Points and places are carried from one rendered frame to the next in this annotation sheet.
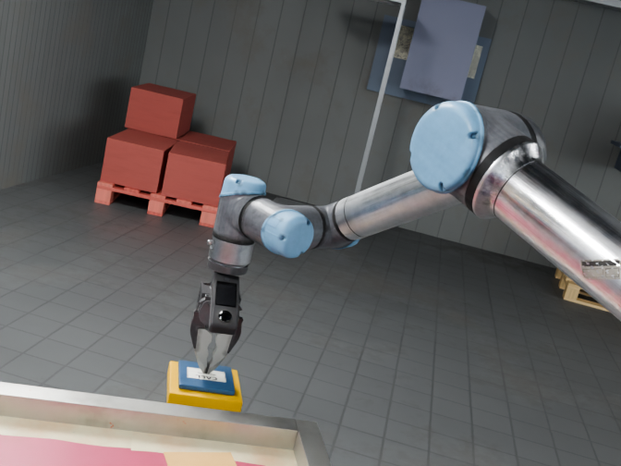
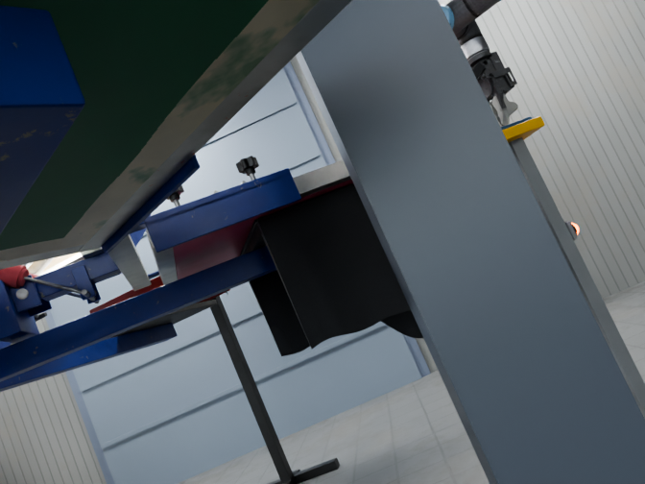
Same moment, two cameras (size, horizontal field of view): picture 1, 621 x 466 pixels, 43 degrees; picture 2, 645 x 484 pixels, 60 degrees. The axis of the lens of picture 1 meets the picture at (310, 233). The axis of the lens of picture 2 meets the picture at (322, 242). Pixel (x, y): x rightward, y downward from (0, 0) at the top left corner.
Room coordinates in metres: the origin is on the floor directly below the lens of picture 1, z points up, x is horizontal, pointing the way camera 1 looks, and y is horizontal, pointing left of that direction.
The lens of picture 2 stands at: (0.64, -1.30, 0.72)
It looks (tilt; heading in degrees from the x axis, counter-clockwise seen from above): 7 degrees up; 86
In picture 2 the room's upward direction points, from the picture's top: 24 degrees counter-clockwise
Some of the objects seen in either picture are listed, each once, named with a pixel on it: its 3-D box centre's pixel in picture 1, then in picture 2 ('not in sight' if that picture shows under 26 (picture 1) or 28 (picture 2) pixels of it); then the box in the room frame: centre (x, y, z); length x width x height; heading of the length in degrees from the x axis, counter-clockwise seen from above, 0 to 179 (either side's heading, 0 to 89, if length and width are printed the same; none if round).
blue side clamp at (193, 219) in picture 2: not in sight; (225, 211); (0.56, -0.21, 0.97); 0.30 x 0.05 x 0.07; 13
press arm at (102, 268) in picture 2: not in sight; (79, 276); (0.19, -0.01, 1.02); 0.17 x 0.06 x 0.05; 13
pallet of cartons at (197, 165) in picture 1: (176, 149); not in sight; (6.55, 1.26, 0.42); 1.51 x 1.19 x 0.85; 173
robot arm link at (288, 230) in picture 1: (284, 227); (451, 18); (1.28, 0.04, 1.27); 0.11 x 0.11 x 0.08; 46
